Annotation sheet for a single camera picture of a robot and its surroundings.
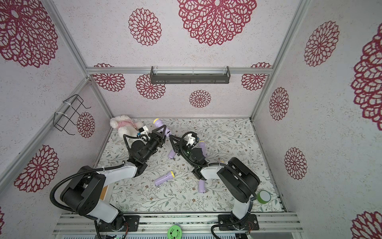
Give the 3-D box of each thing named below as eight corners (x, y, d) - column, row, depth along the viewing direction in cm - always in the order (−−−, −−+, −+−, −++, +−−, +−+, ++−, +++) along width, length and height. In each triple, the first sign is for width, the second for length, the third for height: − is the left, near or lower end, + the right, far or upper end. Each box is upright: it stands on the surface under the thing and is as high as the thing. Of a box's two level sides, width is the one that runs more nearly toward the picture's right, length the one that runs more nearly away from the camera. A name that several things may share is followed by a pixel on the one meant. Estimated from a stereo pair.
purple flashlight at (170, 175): (156, 187, 88) (155, 185, 85) (154, 182, 89) (153, 180, 87) (175, 177, 91) (175, 175, 89) (173, 172, 93) (172, 170, 91)
